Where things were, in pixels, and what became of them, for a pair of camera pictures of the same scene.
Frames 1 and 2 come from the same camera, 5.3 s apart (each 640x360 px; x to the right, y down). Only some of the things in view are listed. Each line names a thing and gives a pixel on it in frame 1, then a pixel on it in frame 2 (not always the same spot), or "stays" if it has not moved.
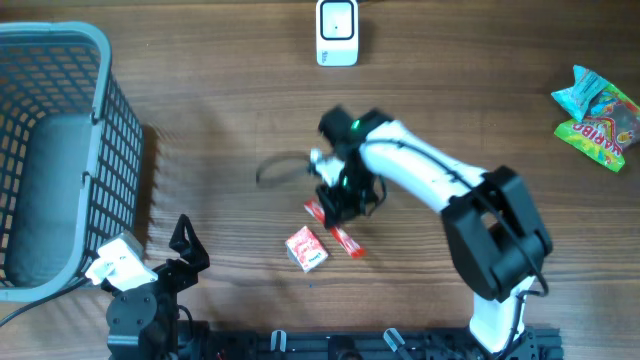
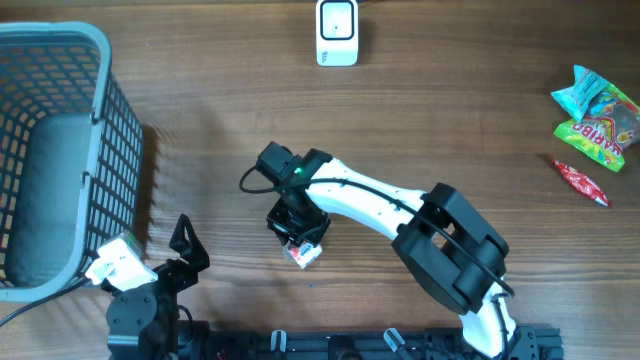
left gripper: [191, 252] stays
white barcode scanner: [337, 33] stays
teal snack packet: [588, 86] stays
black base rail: [212, 341] stays
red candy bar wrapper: [345, 242] to [583, 183]
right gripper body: [348, 195] to [307, 224]
